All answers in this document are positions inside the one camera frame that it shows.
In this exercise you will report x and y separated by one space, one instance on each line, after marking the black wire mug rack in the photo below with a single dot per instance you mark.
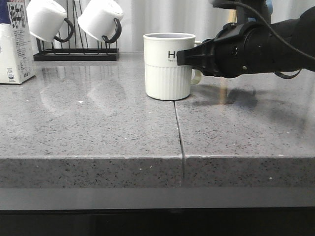
80 47

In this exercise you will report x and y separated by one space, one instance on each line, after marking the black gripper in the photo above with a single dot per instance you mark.
236 50

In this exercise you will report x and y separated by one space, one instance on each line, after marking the cream HOME mug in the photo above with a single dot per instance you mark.
164 79

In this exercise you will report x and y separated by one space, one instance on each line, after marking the white blue milk carton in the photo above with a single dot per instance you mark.
16 55

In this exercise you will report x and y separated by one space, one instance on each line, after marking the white mug left on rack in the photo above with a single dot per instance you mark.
45 19

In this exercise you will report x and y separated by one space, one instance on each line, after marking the white mug right on rack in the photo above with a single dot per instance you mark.
101 19

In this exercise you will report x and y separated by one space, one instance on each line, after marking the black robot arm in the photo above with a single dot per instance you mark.
293 44

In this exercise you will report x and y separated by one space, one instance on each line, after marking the wooden mug tree stand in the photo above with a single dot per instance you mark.
232 16

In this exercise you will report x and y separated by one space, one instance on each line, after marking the white mug on rack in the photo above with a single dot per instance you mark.
45 19
101 19

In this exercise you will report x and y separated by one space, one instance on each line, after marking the blue hanging mug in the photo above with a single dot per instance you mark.
268 7

